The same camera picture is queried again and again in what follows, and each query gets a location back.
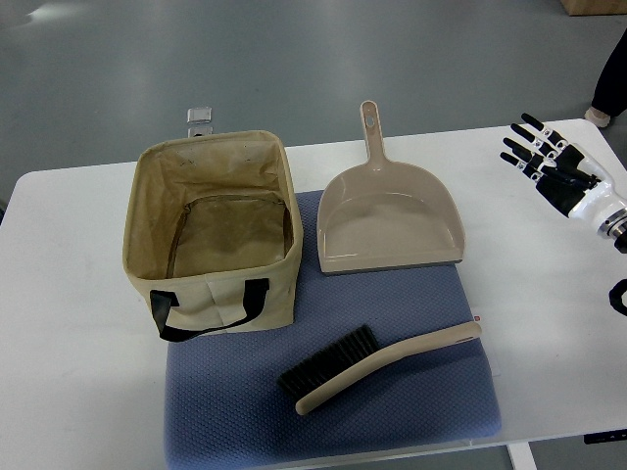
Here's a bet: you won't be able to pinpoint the blue textured cushion mat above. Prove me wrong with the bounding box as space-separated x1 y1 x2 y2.
165 192 501 469

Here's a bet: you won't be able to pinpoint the beige plastic dustpan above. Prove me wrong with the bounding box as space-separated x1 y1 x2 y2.
316 101 465 274

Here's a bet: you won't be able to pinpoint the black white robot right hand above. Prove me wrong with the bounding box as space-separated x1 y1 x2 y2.
501 113 626 231

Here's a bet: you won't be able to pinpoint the white table leg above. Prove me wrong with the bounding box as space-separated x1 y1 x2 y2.
506 442 538 470

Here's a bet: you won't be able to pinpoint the black table control panel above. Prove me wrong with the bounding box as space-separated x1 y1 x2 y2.
583 429 627 445

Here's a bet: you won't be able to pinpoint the silver black robot right arm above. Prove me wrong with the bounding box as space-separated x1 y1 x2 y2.
598 209 627 254

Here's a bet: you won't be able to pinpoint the black cable loop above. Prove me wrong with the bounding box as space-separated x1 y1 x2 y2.
607 278 627 315

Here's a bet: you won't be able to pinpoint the silver floor socket plate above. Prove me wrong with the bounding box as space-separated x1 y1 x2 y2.
186 107 214 138

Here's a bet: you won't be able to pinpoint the person light shoe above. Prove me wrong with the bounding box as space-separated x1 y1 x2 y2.
584 107 611 128

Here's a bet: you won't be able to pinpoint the person dark trouser leg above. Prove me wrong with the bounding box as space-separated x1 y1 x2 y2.
591 32 626 118

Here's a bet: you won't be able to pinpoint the beige hand broom black bristles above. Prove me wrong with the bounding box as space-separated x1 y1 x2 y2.
277 321 482 416

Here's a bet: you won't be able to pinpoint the brown cardboard box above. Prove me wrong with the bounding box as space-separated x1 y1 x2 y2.
560 0 627 17

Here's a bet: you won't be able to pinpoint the yellow fabric bag black handle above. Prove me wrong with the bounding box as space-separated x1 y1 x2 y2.
122 130 304 342

